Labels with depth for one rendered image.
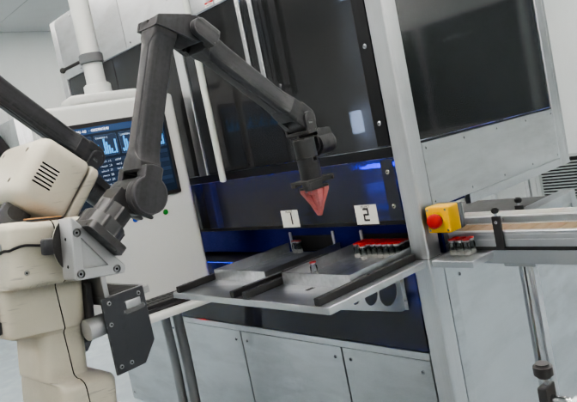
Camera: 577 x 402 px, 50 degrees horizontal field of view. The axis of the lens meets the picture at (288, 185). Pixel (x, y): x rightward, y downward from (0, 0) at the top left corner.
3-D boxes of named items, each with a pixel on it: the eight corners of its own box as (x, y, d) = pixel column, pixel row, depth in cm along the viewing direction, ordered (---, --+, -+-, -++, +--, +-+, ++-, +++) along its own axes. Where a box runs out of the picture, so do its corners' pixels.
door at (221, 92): (210, 174, 240) (179, 24, 236) (290, 161, 206) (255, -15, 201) (209, 174, 240) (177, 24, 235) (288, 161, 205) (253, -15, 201)
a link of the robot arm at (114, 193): (94, 206, 118) (107, 204, 115) (123, 168, 124) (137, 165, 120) (126, 236, 123) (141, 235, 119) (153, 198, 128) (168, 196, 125)
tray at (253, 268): (289, 252, 225) (288, 242, 224) (341, 252, 206) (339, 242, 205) (215, 279, 202) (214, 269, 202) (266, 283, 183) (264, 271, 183)
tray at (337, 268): (358, 252, 200) (355, 242, 199) (425, 252, 181) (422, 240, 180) (283, 284, 176) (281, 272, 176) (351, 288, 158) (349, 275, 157)
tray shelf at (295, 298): (282, 257, 229) (281, 252, 228) (441, 258, 177) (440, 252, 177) (173, 297, 196) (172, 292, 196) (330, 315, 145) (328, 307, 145)
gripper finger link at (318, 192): (341, 210, 161) (333, 175, 160) (323, 216, 156) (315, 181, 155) (323, 210, 166) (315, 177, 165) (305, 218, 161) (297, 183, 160)
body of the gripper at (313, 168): (335, 179, 160) (329, 152, 160) (308, 188, 154) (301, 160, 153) (318, 181, 165) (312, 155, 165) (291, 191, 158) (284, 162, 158)
